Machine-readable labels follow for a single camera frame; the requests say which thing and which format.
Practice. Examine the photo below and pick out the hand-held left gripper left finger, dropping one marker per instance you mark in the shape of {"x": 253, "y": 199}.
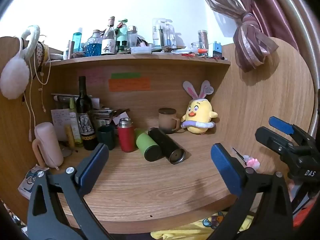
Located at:
{"x": 93, "y": 167}

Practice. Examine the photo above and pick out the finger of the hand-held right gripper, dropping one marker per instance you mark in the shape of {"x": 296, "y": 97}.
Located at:
{"x": 272, "y": 138}
{"x": 281, "y": 125}

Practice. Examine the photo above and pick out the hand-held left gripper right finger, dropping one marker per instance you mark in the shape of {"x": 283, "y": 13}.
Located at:
{"x": 222, "y": 165}

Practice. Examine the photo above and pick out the black thermos cup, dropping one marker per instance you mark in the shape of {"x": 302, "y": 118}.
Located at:
{"x": 163, "y": 143}

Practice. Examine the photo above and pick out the dark green cup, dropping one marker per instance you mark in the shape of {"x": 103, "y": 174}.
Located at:
{"x": 106, "y": 136}

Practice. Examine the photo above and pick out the green thermos cup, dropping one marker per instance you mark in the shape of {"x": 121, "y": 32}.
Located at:
{"x": 147, "y": 143}

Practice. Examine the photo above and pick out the black hair pin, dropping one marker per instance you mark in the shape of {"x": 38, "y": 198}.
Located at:
{"x": 238, "y": 155}

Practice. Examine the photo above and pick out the small pink white hair clip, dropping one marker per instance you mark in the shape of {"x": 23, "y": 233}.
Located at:
{"x": 252, "y": 162}

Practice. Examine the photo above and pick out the wooden desk hutch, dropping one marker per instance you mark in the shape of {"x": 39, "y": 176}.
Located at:
{"x": 250, "y": 105}

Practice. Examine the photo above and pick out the yellow tube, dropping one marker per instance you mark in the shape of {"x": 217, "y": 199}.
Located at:
{"x": 69, "y": 136}

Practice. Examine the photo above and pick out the red thermos bottle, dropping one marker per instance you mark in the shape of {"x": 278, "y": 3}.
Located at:
{"x": 126, "y": 137}

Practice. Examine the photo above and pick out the yellow chick plush toy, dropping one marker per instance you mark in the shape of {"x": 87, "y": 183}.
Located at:
{"x": 198, "y": 115}

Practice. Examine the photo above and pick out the white note paper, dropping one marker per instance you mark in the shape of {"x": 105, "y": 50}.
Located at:
{"x": 60, "y": 122}

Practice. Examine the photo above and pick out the dark wine bottle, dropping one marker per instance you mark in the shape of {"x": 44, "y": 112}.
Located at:
{"x": 83, "y": 110}

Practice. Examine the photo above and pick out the blue and white packet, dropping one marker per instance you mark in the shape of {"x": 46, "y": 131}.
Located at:
{"x": 28, "y": 182}

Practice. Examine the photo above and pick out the brown mug with lid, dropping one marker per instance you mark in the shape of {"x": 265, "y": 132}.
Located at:
{"x": 167, "y": 121}

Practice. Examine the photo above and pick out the yellow printed blanket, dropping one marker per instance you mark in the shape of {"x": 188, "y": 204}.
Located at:
{"x": 180, "y": 230}

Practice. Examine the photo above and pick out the pink sticky note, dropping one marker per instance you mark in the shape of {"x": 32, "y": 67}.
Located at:
{"x": 92, "y": 77}

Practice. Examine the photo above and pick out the orange sticky note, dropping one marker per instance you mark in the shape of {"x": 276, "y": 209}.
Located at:
{"x": 130, "y": 84}

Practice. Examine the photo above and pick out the pink striped curtain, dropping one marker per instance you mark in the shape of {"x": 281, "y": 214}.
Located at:
{"x": 247, "y": 35}

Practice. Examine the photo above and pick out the green sticky note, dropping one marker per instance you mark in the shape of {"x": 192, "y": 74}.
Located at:
{"x": 126, "y": 75}

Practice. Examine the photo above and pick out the blue pencil sharpener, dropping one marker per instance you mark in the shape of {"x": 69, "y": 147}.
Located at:
{"x": 215, "y": 50}

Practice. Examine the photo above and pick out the clear jar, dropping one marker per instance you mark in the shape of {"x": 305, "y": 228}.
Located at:
{"x": 203, "y": 40}

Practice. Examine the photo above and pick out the blue glass bottle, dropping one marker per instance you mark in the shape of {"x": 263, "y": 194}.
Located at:
{"x": 94, "y": 46}

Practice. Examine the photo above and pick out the white fluffy earmuffs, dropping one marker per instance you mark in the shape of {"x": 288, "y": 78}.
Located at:
{"x": 12, "y": 77}

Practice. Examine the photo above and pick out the clear plastic box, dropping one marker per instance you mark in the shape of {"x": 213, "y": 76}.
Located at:
{"x": 140, "y": 50}

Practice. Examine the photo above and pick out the teal plastic bottle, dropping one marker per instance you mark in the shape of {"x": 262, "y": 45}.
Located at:
{"x": 77, "y": 41}

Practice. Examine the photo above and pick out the clear bottle with picture label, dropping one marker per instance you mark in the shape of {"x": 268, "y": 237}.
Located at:
{"x": 109, "y": 40}

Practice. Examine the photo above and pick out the green spray bottle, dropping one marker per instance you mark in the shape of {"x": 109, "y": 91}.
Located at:
{"x": 122, "y": 33}

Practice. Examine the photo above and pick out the clear plastic bottle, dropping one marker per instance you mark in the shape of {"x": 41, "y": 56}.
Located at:
{"x": 132, "y": 36}

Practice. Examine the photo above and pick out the toothbrush blister pack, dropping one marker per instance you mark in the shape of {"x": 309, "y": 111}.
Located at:
{"x": 162, "y": 33}

